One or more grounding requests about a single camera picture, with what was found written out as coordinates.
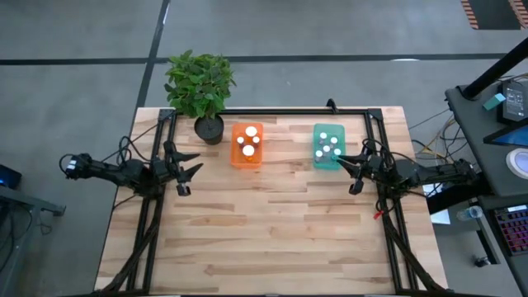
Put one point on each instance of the black device blue light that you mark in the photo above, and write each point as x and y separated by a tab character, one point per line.
9	177

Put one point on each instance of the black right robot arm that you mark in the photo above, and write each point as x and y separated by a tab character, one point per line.
433	173

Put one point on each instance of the teal translucent plastic bin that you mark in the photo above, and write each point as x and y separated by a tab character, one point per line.
328	165

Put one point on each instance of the orange black striped mat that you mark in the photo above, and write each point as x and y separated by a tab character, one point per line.
495	12

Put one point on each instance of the teal pill bottle red pills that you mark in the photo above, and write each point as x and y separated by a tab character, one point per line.
337	152

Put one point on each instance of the small teal box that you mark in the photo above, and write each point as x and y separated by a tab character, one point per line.
494	102

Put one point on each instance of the white paper sheet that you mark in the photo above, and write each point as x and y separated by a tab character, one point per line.
441	218

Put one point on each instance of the black power adapter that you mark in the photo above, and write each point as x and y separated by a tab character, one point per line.
512	101

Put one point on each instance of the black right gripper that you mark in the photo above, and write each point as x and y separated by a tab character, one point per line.
373	165

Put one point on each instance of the orange translucent plastic bin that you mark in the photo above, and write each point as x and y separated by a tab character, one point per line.
237	158

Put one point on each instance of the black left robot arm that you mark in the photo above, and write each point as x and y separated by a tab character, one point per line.
103	171

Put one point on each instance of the green potted plant black pot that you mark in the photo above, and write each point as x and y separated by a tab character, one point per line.
200	82

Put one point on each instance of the clear water bottle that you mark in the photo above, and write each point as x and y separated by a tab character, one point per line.
470	213

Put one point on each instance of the grey metal cart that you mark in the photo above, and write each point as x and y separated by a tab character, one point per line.
33	202

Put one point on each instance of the small black frame clamp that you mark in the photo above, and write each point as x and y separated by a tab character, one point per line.
331	105

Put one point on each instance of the round white device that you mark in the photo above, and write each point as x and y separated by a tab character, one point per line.
520	163

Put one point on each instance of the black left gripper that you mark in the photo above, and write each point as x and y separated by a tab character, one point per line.
171	169

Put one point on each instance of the backlit keyboard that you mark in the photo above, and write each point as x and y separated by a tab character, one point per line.
513	229

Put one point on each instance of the black metal pole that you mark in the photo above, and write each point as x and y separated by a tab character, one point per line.
495	70

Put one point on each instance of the small black floor object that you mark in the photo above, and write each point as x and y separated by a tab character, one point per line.
482	261

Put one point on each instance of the black side table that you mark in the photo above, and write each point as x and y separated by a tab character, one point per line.
474	123

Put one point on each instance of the black aluminium table frame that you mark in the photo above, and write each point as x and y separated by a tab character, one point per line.
288	111

